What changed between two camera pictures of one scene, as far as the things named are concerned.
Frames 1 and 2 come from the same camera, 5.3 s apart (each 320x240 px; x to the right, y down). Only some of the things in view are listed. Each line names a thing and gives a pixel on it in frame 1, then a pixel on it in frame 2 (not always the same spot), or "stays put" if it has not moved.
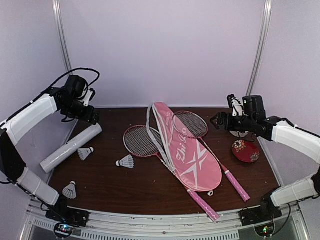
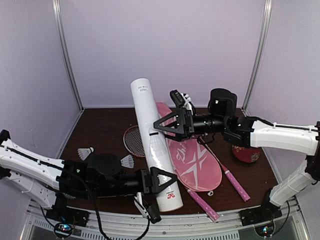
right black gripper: (221, 116) → (184, 129)
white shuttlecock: (127, 161) stays put
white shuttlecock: (84, 153) stays put
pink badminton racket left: (144, 141) stays put
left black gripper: (87, 118) → (153, 180)
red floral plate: (246, 151) stays put
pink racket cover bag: (195, 166) stays put
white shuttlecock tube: (61, 154) → (168, 196)
